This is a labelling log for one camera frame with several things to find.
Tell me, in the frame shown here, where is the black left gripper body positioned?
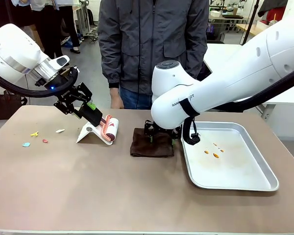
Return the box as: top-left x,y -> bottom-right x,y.
54,82 -> 88,105

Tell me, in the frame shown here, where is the dark brown cloth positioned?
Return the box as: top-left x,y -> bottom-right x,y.
130,127 -> 175,158

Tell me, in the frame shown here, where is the lint roller with pink handle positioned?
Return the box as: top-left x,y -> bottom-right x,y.
77,105 -> 120,147

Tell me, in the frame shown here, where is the person's right forearm grey sleeve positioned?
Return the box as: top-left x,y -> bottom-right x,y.
98,44 -> 121,89

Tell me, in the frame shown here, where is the person's left forearm grey sleeve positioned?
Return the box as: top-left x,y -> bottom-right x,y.
195,41 -> 209,81

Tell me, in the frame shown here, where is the person's right hand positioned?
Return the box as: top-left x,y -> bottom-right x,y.
110,87 -> 124,110

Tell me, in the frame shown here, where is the white folded roller stand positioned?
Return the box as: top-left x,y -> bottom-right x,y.
75,121 -> 114,147

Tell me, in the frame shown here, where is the blue plastic bag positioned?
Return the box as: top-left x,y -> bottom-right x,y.
63,36 -> 74,49

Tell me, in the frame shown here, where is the dark brown handbag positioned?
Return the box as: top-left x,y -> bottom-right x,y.
0,90 -> 28,120

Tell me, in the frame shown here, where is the bystander in black clothes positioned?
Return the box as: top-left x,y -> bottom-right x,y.
60,0 -> 81,54

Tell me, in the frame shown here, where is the silver metal tray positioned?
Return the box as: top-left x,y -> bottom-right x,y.
180,121 -> 279,192

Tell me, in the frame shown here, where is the bystander in blue shirt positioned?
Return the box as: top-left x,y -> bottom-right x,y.
30,0 -> 64,59

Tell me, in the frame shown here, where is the wooden desk with metal legs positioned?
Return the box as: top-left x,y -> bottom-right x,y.
71,6 -> 90,37

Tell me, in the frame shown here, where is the person in grey jacket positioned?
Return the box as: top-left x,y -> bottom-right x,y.
97,0 -> 210,110

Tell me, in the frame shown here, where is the wooden workbench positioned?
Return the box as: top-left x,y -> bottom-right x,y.
235,23 -> 263,39

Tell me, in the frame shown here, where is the black stand pole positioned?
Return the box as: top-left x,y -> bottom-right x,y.
242,0 -> 260,46

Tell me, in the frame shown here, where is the dark red hanging garment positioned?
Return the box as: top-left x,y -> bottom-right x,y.
257,0 -> 289,18

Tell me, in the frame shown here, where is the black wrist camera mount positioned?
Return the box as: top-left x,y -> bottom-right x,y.
35,68 -> 75,93

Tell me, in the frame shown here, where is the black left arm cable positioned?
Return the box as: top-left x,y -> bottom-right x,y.
0,66 -> 79,98

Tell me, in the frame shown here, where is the thin black cord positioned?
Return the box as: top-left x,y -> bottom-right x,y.
137,0 -> 143,110

